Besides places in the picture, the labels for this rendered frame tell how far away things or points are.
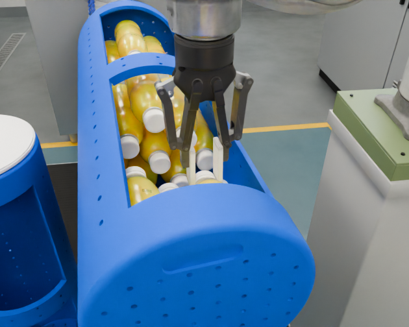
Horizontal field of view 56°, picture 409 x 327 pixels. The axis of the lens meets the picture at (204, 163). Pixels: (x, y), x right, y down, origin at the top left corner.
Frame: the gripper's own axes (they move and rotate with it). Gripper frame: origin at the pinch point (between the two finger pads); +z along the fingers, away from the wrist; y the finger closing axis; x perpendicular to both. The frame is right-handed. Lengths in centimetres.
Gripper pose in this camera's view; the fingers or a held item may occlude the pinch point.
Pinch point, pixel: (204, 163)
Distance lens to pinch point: 59.9
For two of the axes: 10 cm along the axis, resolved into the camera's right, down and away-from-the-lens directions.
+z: 0.0, 8.0, 5.9
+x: 2.6, 5.7, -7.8
